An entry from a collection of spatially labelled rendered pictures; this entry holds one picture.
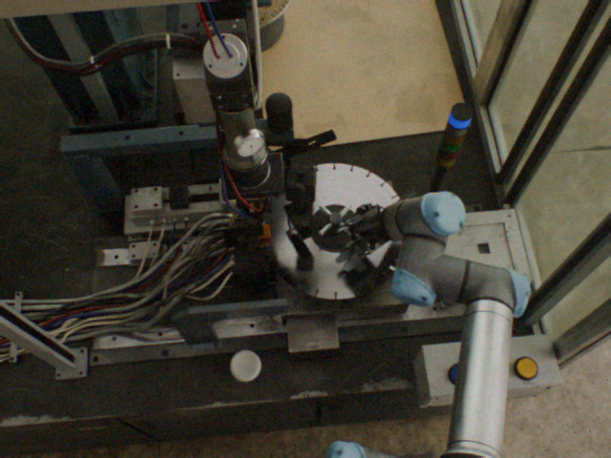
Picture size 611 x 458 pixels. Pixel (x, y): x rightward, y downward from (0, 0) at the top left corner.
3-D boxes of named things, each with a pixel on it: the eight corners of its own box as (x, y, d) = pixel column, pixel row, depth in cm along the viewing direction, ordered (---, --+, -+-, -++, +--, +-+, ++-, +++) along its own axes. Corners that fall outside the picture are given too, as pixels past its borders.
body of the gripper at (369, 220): (337, 225, 131) (369, 218, 120) (368, 204, 134) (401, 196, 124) (356, 258, 132) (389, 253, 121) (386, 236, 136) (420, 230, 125)
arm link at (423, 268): (456, 308, 106) (471, 245, 108) (389, 291, 107) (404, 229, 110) (450, 316, 113) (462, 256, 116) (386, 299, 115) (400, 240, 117)
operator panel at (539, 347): (529, 349, 154) (550, 333, 140) (540, 397, 150) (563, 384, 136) (411, 361, 153) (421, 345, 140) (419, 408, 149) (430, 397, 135)
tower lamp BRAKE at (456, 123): (468, 110, 136) (471, 101, 134) (472, 128, 135) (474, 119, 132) (446, 112, 136) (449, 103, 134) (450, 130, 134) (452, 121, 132)
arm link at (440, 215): (426, 229, 106) (437, 181, 109) (389, 236, 116) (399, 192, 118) (463, 245, 110) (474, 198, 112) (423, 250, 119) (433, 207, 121)
